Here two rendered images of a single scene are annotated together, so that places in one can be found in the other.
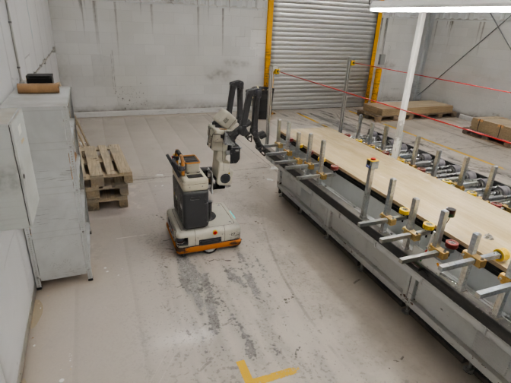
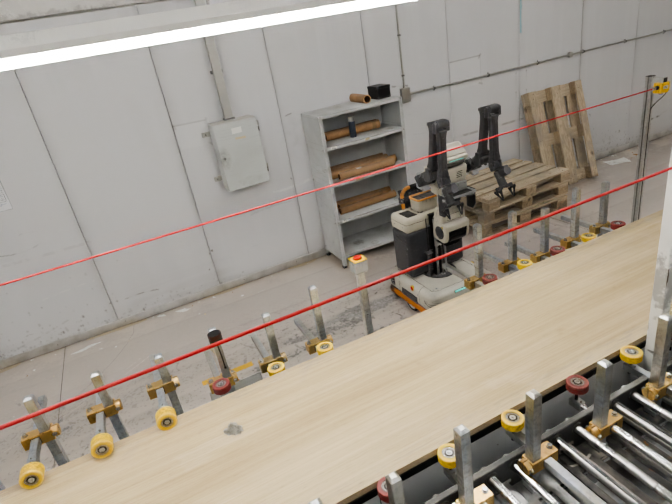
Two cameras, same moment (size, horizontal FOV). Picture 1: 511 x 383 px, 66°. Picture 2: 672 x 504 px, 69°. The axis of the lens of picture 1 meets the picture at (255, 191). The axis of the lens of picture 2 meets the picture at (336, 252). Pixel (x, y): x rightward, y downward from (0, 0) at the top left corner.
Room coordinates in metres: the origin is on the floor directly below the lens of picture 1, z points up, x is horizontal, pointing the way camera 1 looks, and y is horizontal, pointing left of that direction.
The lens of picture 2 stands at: (2.92, -3.07, 2.27)
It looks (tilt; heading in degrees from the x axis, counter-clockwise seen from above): 25 degrees down; 92
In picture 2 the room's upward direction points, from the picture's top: 10 degrees counter-clockwise
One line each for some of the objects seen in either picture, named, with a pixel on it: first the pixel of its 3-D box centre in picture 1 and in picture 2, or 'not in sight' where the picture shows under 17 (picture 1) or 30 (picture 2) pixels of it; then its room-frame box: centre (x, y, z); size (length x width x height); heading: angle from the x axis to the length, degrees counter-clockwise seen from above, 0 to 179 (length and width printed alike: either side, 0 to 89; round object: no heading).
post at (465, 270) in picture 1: (467, 267); (173, 397); (2.03, -1.31, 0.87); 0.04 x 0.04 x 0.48; 23
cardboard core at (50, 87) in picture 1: (38, 88); (359, 98); (3.27, 1.83, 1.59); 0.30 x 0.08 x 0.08; 113
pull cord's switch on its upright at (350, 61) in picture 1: (345, 101); not in sight; (5.28, -1.14, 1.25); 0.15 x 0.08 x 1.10; 23
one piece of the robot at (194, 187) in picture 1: (193, 190); (429, 233); (3.61, 0.63, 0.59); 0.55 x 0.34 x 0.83; 23
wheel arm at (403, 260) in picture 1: (426, 255); (215, 371); (2.18, -1.13, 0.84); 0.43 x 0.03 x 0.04; 113
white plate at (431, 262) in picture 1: (425, 259); (237, 389); (2.27, -1.18, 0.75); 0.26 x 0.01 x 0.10; 23
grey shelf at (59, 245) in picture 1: (54, 184); (361, 181); (3.17, 1.78, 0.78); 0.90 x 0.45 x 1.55; 23
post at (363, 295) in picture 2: (366, 193); (365, 308); (2.96, -0.92, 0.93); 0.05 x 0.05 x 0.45; 23
